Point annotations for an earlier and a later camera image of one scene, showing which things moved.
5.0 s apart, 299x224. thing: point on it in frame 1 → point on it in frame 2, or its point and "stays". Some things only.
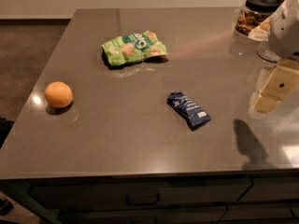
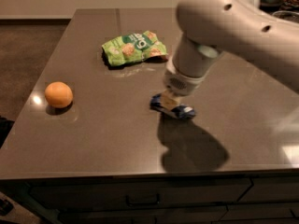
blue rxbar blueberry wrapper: (195, 117) → (181, 111)
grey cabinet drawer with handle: (139, 193) stays
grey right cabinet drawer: (272, 189) stays
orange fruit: (58, 94) stays
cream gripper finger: (283, 79) → (169, 99)
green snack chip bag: (135, 47) stays
